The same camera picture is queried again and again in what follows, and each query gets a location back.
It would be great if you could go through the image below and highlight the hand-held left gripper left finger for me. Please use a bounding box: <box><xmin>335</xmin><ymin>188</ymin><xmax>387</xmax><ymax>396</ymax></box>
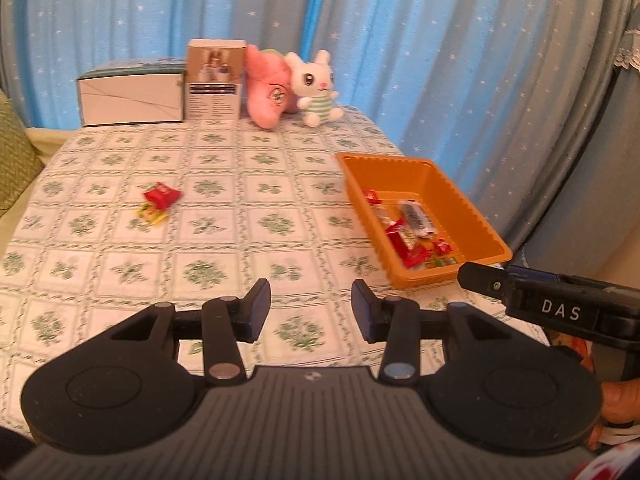
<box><xmin>107</xmin><ymin>279</ymin><xmax>272</xmax><ymax>386</ymax></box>

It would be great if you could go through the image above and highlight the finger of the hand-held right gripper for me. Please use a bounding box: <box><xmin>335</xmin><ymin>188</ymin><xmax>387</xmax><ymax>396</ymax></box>
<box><xmin>457</xmin><ymin>261</ymin><xmax>512</xmax><ymax>307</ymax></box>

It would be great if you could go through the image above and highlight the white bunny plush toy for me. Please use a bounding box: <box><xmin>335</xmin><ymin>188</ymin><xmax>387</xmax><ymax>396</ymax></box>
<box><xmin>285</xmin><ymin>49</ymin><xmax>345</xmax><ymax>129</ymax></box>

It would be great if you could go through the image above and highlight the grey curtain with lace trim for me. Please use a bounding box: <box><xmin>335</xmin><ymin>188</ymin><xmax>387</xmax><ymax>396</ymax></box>
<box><xmin>500</xmin><ymin>0</ymin><xmax>640</xmax><ymax>292</ymax></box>

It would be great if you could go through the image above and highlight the orange plastic tray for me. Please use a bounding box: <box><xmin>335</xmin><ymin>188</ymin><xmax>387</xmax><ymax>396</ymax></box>
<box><xmin>334</xmin><ymin>152</ymin><xmax>514</xmax><ymax>291</ymax></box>

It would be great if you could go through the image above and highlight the yellow candy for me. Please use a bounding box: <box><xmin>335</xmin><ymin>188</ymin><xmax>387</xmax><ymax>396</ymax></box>
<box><xmin>137</xmin><ymin>203</ymin><xmax>169</xmax><ymax>227</ymax></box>

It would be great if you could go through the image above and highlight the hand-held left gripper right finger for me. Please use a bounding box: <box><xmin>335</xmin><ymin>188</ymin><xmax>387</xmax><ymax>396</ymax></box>
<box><xmin>351</xmin><ymin>280</ymin><xmax>511</xmax><ymax>386</ymax></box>

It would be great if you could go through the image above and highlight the dark snack packet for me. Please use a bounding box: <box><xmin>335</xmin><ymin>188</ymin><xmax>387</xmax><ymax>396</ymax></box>
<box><xmin>398</xmin><ymin>200</ymin><xmax>437</xmax><ymax>239</ymax></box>

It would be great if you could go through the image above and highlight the beige product box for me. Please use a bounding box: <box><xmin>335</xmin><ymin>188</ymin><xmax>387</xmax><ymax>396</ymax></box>
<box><xmin>186</xmin><ymin>38</ymin><xmax>247</xmax><ymax>121</ymax></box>

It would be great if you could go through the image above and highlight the red patterned clothing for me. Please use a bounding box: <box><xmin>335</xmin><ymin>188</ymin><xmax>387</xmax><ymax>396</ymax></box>
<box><xmin>567</xmin><ymin>441</ymin><xmax>640</xmax><ymax>480</ymax></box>

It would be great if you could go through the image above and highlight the pale yellow sofa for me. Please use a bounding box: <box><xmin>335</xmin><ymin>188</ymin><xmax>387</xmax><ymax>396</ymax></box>
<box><xmin>0</xmin><ymin>126</ymin><xmax>77</xmax><ymax>221</ymax></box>

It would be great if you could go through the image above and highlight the person's right hand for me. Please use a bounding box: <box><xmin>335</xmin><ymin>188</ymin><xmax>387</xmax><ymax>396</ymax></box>
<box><xmin>586</xmin><ymin>380</ymin><xmax>640</xmax><ymax>452</ymax></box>

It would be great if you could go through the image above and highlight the pink plush toy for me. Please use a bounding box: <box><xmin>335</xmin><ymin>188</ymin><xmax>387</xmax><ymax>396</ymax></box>
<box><xmin>243</xmin><ymin>45</ymin><xmax>301</xmax><ymax>131</ymax></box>

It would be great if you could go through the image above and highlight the plain red snack packet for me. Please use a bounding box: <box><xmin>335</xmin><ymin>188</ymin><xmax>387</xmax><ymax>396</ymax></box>
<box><xmin>142</xmin><ymin>182</ymin><xmax>182</xmax><ymax>210</ymax></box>

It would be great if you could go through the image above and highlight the red and brown snack packet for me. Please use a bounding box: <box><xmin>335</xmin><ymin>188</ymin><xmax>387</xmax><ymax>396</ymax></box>
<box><xmin>385</xmin><ymin>220</ymin><xmax>432</xmax><ymax>269</ymax></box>

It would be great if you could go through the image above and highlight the white flat box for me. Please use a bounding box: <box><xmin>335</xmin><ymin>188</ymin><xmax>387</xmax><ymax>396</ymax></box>
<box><xmin>76</xmin><ymin>57</ymin><xmax>187</xmax><ymax>128</ymax></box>

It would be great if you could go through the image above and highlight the blue star curtain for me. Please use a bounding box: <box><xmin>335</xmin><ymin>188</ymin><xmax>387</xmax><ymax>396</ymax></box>
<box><xmin>0</xmin><ymin>0</ymin><xmax>606</xmax><ymax>263</ymax></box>

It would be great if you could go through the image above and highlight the green zigzag cushion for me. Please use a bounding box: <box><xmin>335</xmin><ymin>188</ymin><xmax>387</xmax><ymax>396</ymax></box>
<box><xmin>0</xmin><ymin>89</ymin><xmax>46</xmax><ymax>212</ymax></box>

